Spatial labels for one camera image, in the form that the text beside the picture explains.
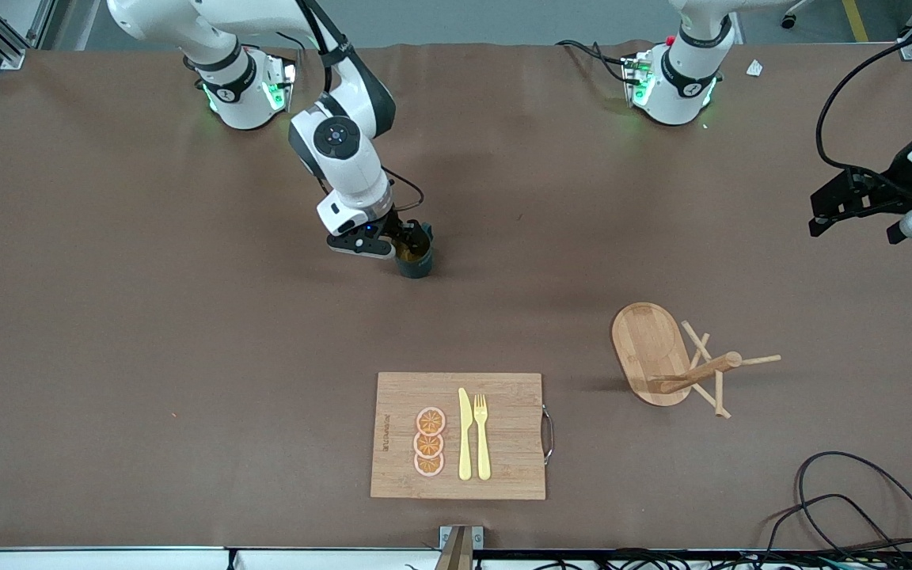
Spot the teal ceramic cup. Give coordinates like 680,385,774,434
393,223,435,279

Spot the yellow plastic knife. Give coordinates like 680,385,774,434
458,387,473,481

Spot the yellow plastic fork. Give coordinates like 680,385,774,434
473,393,492,481

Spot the wooden mug tree stand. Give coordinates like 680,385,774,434
611,302,782,420

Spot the black arm base cable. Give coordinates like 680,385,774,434
555,40,631,84

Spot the grey metal bracket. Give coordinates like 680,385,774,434
439,525,485,570

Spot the white table edge rail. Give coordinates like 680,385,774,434
0,545,912,570

